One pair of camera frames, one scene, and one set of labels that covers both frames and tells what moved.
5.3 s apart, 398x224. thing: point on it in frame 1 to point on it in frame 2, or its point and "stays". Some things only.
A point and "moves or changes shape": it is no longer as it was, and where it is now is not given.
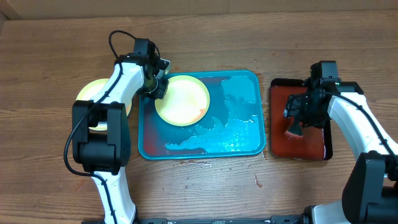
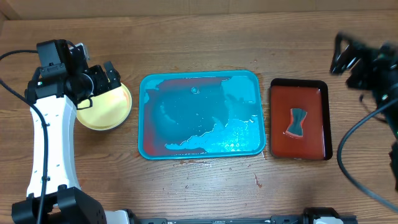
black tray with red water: x=315 y=144 stays
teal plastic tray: x=234 y=126 stays
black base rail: x=272 y=219 stays
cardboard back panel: x=11 y=10 stays
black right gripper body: x=303 y=109 to x=361 y=73
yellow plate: x=185 y=102 moves or changes shape
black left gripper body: x=157 y=89 to x=96 y=83
